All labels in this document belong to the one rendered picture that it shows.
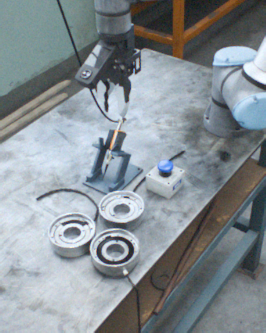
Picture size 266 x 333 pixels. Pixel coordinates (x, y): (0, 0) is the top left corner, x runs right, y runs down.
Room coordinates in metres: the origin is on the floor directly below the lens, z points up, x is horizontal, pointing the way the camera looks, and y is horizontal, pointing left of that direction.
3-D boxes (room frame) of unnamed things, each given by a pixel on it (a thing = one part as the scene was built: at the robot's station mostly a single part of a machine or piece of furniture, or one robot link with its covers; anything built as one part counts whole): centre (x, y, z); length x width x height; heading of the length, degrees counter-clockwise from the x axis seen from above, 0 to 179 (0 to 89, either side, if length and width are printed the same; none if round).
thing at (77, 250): (0.79, 0.14, 0.82); 0.10 x 0.10 x 0.04
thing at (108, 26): (1.04, 0.03, 1.21); 0.08 x 0.08 x 0.05
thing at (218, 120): (1.23, -0.29, 0.85); 0.15 x 0.15 x 0.10
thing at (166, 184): (0.97, -0.08, 0.82); 0.08 x 0.07 x 0.05; 142
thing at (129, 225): (0.86, 0.03, 0.82); 0.10 x 0.10 x 0.04
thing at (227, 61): (1.22, -0.29, 0.97); 0.13 x 0.12 x 0.14; 8
